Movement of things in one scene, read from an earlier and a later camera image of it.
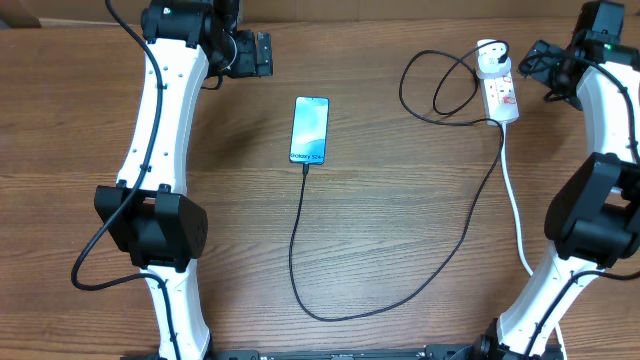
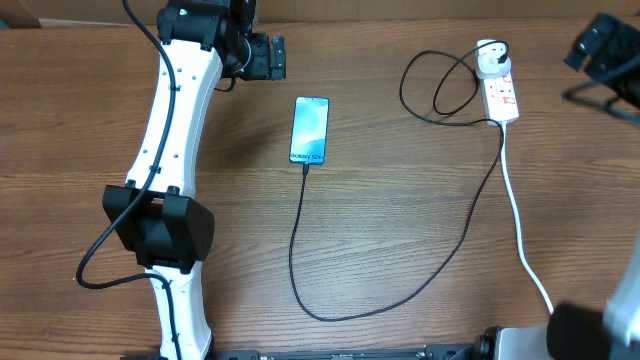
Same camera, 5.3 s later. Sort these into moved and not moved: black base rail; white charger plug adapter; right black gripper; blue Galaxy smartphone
Moved: right black gripper
Not moved: black base rail; blue Galaxy smartphone; white charger plug adapter
